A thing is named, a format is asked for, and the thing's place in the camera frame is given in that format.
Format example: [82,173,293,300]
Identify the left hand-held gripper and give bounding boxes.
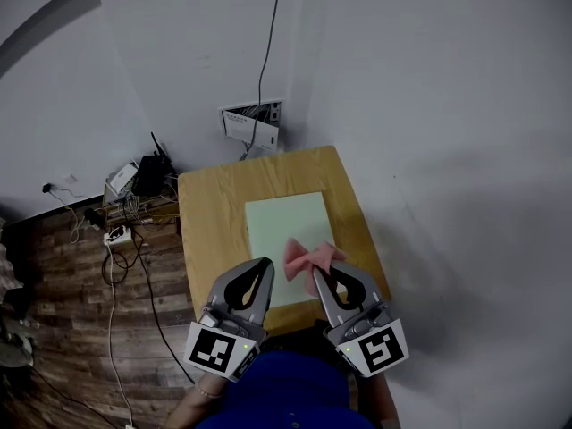
[182,257,276,384]

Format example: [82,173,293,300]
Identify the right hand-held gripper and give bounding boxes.
[310,261,411,379]

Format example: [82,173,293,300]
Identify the pink cloth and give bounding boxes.
[283,238,349,297]

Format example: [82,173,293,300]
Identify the light green board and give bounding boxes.
[244,190,336,308]

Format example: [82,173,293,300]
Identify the person's right forearm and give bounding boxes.
[352,371,401,429]

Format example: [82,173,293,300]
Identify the person's left forearm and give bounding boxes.
[163,371,229,429]

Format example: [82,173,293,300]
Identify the person's blue shirt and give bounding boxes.
[194,350,376,429]

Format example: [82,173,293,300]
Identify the wooden crate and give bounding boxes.
[101,189,180,227]

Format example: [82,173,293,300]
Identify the white power strip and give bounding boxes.
[103,225,134,246]

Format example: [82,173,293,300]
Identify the black router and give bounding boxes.
[132,131,173,198]

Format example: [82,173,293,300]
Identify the white router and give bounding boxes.
[106,163,139,195]

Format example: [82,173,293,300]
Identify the long black floor cable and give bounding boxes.
[133,234,196,383]

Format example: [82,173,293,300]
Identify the long white floor cable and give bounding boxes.
[105,241,135,426]

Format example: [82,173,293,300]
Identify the coiled black cable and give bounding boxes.
[101,248,144,285]

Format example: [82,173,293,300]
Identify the thin wall plug cable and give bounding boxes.
[51,189,88,244]

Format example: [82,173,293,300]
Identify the recessed wall network box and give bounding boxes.
[217,97,287,140]

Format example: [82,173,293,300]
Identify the grey wall cable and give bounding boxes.
[239,0,286,160]

